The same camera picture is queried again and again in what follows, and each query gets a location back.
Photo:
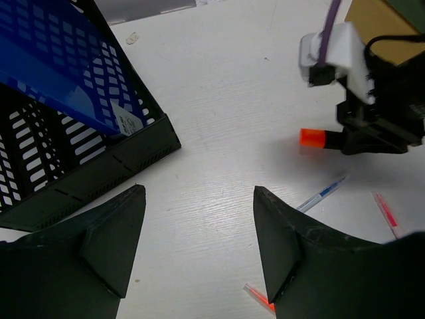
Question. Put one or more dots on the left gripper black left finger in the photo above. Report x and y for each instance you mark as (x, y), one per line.
(78, 268)

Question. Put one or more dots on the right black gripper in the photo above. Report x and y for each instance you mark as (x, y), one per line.
(395, 121)

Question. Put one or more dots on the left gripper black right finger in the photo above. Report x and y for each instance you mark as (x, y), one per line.
(314, 271)

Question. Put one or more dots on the orange cap black highlighter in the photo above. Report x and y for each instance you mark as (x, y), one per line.
(323, 139)

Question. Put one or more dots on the green drawer box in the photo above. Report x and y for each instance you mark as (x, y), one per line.
(410, 10)

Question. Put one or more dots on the blue plastic folder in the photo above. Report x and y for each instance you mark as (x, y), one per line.
(53, 53)

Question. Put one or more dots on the orange thin pen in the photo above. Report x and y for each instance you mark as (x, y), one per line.
(260, 298)

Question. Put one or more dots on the blue thin pen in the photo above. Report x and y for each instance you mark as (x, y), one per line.
(318, 197)

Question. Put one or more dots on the pink thin pen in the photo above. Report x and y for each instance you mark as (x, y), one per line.
(387, 214)

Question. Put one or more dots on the black mesh file organizer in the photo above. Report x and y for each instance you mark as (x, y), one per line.
(52, 164)

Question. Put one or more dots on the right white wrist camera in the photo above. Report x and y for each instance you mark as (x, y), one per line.
(345, 54)

